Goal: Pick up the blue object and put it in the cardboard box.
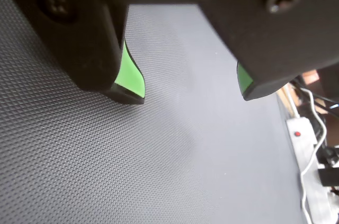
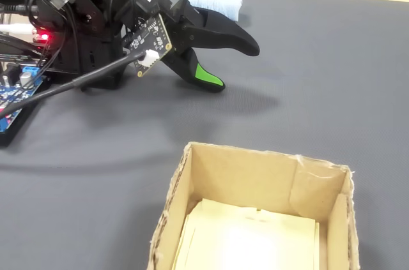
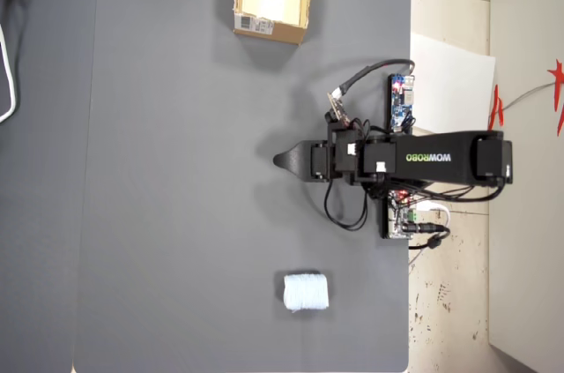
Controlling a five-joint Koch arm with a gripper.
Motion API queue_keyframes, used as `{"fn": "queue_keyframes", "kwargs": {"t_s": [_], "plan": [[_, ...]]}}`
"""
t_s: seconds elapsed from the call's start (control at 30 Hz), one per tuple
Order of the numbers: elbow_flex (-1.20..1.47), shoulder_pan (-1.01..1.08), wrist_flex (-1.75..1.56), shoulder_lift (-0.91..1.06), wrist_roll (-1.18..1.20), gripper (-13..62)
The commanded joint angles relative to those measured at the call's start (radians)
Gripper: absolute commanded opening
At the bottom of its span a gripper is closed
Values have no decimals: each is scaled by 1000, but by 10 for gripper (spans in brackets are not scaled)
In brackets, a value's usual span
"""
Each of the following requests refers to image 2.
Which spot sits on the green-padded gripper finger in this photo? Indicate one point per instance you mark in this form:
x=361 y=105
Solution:
x=201 y=75

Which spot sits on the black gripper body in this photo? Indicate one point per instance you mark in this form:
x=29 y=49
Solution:
x=182 y=18

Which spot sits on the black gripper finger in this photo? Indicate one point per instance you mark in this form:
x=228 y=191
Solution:
x=230 y=37

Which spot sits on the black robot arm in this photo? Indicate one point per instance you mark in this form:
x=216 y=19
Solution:
x=96 y=18

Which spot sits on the open cardboard box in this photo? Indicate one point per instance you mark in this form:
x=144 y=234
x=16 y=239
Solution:
x=255 y=180

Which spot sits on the large grey mat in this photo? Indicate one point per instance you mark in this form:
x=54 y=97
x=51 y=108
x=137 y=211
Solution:
x=287 y=107

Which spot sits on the small driver board red LED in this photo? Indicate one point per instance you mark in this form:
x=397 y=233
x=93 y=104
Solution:
x=43 y=37

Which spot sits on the cream paper sheets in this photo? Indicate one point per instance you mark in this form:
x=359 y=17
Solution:
x=249 y=238

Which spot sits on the blue circuit board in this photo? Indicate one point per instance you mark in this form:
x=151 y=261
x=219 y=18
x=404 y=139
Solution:
x=9 y=97

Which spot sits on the black camera circuit board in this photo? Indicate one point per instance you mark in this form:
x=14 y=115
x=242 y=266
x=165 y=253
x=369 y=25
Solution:
x=150 y=37

